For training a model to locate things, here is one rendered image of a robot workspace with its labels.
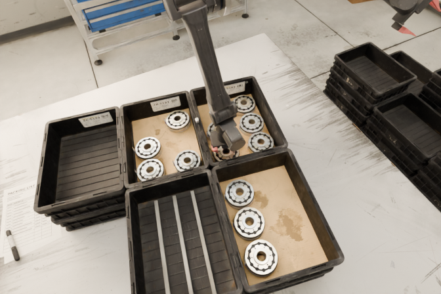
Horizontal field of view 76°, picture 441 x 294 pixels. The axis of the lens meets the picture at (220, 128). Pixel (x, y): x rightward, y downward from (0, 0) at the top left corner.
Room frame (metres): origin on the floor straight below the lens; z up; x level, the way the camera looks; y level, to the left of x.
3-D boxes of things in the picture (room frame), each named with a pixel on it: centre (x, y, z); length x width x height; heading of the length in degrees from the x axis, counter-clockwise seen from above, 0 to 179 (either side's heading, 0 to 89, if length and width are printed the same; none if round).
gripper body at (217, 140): (0.59, -0.01, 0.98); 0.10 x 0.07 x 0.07; 96
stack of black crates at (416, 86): (1.44, -1.35, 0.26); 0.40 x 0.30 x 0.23; 21
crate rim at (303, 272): (0.32, -0.14, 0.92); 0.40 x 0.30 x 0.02; 11
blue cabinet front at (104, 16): (2.46, 0.76, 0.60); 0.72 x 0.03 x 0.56; 111
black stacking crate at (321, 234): (0.32, -0.14, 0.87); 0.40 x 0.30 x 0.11; 11
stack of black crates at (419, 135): (0.92, -1.13, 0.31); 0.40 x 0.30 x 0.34; 21
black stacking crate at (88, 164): (0.60, 0.53, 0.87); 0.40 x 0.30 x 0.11; 11
